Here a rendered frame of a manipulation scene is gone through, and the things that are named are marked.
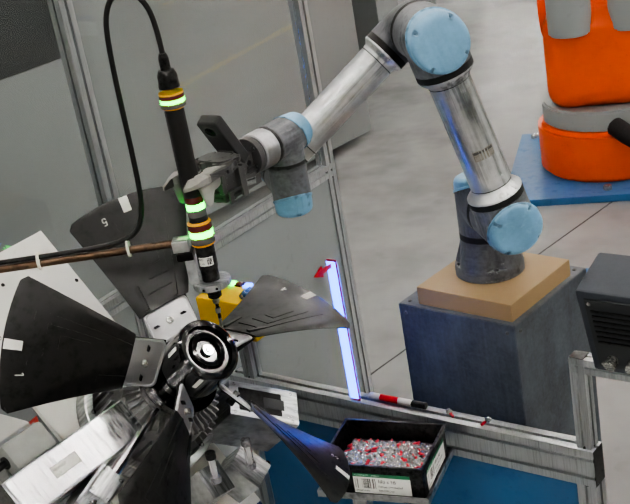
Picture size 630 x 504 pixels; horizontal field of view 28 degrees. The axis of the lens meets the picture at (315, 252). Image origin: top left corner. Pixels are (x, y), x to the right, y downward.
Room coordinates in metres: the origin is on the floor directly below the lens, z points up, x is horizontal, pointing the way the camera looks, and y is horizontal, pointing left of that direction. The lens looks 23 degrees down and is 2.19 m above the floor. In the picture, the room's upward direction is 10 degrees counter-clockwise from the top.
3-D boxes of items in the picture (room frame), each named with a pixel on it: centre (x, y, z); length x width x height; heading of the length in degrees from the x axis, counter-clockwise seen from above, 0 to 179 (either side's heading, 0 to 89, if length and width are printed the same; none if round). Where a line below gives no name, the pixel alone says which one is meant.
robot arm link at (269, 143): (2.24, 0.07, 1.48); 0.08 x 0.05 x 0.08; 50
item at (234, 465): (2.07, 0.22, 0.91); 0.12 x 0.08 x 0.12; 50
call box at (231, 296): (2.56, 0.19, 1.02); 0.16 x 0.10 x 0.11; 50
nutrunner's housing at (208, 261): (2.09, 0.19, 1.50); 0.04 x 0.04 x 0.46
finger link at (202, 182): (2.08, 0.17, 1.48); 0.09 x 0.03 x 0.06; 150
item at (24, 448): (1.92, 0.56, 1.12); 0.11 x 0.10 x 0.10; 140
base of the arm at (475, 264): (2.50, -0.37, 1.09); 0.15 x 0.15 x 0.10
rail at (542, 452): (2.30, -0.11, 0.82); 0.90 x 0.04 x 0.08; 50
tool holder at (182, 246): (2.09, 0.20, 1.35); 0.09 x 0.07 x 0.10; 85
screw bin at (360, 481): (2.14, -0.06, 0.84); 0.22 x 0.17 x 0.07; 65
